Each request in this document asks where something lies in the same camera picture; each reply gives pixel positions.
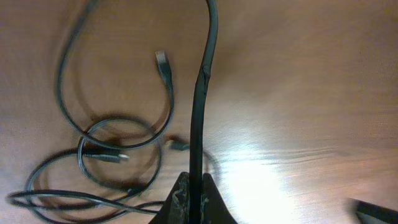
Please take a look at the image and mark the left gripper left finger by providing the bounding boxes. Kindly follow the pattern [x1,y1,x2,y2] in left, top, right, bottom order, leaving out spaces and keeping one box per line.
[149,172,189,224]

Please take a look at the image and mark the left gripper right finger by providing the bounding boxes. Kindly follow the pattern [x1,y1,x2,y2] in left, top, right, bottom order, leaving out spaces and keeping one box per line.
[201,173,237,224]

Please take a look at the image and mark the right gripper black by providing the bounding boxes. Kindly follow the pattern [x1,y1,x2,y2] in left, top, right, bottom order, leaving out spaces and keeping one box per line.
[354,200,398,224]

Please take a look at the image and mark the black usb cable looped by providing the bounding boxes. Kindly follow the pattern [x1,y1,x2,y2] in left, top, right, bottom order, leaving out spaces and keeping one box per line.
[167,0,221,224]

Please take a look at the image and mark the black cable long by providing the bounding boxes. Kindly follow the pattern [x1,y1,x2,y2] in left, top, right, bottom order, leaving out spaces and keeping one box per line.
[6,0,190,224]

